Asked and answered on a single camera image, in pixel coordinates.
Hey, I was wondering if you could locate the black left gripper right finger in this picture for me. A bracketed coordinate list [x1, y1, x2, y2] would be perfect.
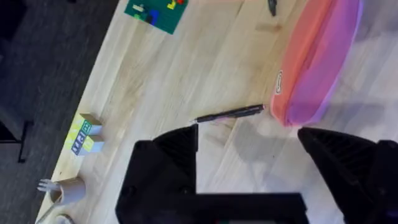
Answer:
[297, 126, 398, 224]

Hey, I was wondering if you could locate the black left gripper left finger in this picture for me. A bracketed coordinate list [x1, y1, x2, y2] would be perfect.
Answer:
[115, 123, 199, 224]

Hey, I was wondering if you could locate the orange and purple zip bag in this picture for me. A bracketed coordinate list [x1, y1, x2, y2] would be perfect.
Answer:
[269, 0, 364, 127]

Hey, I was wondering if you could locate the black pen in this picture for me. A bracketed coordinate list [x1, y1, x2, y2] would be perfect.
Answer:
[267, 0, 278, 17]
[190, 104, 266, 124]

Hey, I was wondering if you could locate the small printed cardboard box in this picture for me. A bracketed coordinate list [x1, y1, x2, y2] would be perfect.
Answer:
[64, 112, 105, 156]

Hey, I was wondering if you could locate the cardboard tube with white fork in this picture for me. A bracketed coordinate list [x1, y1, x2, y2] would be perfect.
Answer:
[36, 176, 86, 206]

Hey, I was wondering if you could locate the black table leg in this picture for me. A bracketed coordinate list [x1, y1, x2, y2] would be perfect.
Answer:
[0, 119, 34, 164]

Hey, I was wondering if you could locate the green board with toy blocks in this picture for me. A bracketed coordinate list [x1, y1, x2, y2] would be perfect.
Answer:
[123, 0, 190, 35]

